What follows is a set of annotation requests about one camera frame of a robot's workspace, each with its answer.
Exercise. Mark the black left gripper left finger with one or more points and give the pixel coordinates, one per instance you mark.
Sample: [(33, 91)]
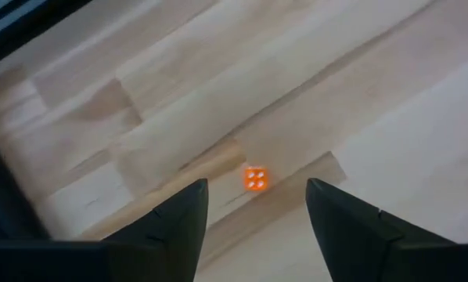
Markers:
[(101, 262)]

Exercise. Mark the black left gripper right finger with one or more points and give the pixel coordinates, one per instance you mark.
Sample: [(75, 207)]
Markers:
[(375, 254)]

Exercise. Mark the small orange die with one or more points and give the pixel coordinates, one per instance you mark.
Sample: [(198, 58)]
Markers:
[(256, 179)]

